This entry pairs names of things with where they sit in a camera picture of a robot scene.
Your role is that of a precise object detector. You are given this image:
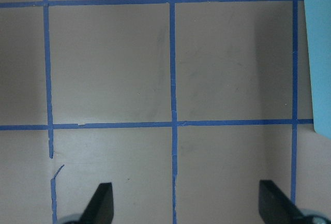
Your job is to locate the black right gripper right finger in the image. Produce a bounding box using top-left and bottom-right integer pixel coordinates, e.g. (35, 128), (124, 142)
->
(259, 180), (307, 224)

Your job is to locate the turquoise plastic bin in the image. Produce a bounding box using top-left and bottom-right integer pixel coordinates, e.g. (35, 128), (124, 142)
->
(304, 0), (330, 138)

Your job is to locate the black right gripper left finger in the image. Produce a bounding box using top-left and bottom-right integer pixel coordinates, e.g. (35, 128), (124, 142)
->
(79, 183), (114, 224)

